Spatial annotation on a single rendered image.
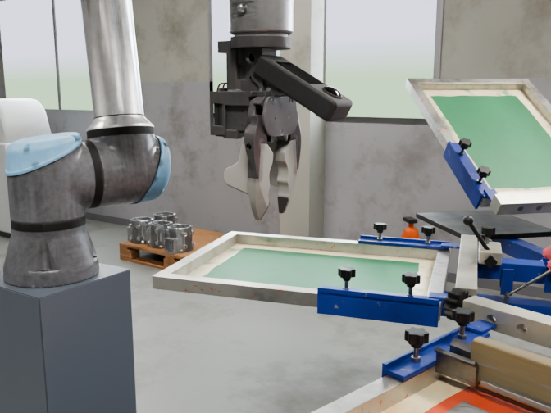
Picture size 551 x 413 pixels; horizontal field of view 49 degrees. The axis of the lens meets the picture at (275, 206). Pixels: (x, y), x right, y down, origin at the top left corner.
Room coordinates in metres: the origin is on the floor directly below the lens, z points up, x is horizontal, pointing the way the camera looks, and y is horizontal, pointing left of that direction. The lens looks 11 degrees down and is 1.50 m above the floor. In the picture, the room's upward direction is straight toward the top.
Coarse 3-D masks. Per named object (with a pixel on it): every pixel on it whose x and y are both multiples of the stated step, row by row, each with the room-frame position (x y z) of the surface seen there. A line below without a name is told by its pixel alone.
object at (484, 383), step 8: (480, 384) 0.99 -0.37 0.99; (488, 384) 0.98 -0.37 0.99; (496, 384) 0.97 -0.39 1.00; (496, 392) 0.96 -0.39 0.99; (504, 392) 0.95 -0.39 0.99; (512, 392) 0.95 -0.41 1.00; (520, 400) 0.93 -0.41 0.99; (528, 400) 0.92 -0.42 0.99; (536, 400) 0.92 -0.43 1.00; (544, 408) 0.90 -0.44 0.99
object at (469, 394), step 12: (456, 396) 1.01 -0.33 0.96; (468, 396) 1.01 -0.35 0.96; (480, 396) 1.01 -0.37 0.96; (492, 396) 1.01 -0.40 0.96; (432, 408) 0.96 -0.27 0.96; (444, 408) 0.96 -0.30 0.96; (480, 408) 0.96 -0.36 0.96; (492, 408) 0.96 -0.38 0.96; (504, 408) 0.96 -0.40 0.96; (516, 408) 0.96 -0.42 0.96
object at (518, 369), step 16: (480, 352) 1.00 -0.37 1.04; (496, 352) 0.98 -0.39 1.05; (512, 352) 0.96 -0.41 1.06; (528, 352) 0.96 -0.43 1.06; (480, 368) 1.00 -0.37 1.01; (496, 368) 0.98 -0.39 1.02; (512, 368) 0.96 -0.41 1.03; (528, 368) 0.94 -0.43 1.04; (544, 368) 0.92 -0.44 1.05; (512, 384) 0.96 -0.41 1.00; (528, 384) 0.94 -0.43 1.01; (544, 384) 0.92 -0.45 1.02; (544, 400) 0.91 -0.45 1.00
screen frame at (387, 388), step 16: (432, 368) 1.05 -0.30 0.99; (368, 384) 0.98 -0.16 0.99; (384, 384) 0.98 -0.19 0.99; (400, 384) 0.99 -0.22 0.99; (416, 384) 1.02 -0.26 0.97; (336, 400) 0.93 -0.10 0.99; (352, 400) 0.93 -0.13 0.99; (368, 400) 0.93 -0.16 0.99; (384, 400) 0.95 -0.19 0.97; (400, 400) 0.99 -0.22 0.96
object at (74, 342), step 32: (0, 288) 0.90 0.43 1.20; (32, 288) 0.89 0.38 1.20; (64, 288) 0.89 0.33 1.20; (96, 288) 0.93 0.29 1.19; (128, 288) 0.99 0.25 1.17; (0, 320) 0.90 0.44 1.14; (32, 320) 0.85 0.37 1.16; (64, 320) 0.88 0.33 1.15; (96, 320) 0.93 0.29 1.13; (128, 320) 0.98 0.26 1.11; (0, 352) 0.91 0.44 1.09; (32, 352) 0.86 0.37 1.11; (64, 352) 0.87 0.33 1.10; (96, 352) 0.92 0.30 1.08; (128, 352) 0.98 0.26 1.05; (0, 384) 0.91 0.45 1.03; (32, 384) 0.86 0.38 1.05; (64, 384) 0.87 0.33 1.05; (96, 384) 0.92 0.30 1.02; (128, 384) 0.98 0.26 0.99
